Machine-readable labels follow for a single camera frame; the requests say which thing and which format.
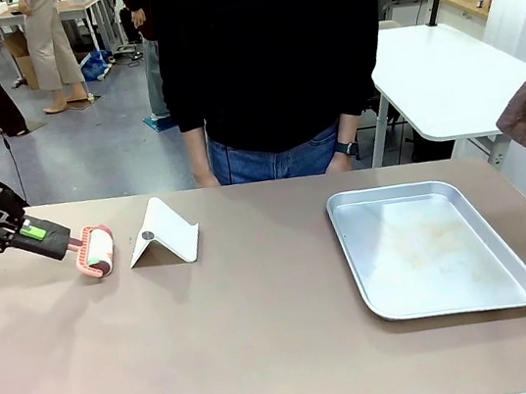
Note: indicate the pink lint roller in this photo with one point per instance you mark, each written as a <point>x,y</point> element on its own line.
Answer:
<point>100,251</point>

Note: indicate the person's right forearm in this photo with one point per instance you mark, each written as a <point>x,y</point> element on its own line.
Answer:
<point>197,152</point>

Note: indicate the person's left forearm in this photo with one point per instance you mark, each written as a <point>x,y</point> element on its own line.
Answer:
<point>347,127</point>

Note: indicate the person's right hand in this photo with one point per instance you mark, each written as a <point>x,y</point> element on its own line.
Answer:
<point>205,178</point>

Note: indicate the person's left hand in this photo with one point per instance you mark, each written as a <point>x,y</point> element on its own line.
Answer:
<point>343,162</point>

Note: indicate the white folded tablet stand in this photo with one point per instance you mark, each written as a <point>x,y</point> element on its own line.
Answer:
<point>165,236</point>

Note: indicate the brown cardboard box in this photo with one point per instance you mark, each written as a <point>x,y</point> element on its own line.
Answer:
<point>22,62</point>

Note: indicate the blue plastic bag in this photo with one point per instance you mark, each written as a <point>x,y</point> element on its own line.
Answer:
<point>96,66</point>

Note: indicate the bystander in beige trousers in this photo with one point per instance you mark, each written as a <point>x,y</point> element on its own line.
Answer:
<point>52,45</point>

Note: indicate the bystander in blue jeans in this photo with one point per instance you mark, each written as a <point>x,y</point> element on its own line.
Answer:
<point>151,65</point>

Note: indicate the background work table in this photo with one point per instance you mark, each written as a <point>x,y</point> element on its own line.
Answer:
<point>81,8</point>

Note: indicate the white box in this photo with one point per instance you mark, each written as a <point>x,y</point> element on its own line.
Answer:
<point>2,8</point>

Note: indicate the person in black sweater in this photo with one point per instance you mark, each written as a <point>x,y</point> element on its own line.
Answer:
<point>272,57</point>

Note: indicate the black wristwatch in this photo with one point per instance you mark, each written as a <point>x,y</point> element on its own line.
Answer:
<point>347,148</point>

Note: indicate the metal baking tray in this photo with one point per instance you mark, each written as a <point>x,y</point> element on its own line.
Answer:
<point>429,251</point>

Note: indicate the large white side table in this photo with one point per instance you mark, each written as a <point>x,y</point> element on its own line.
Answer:
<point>448,75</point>

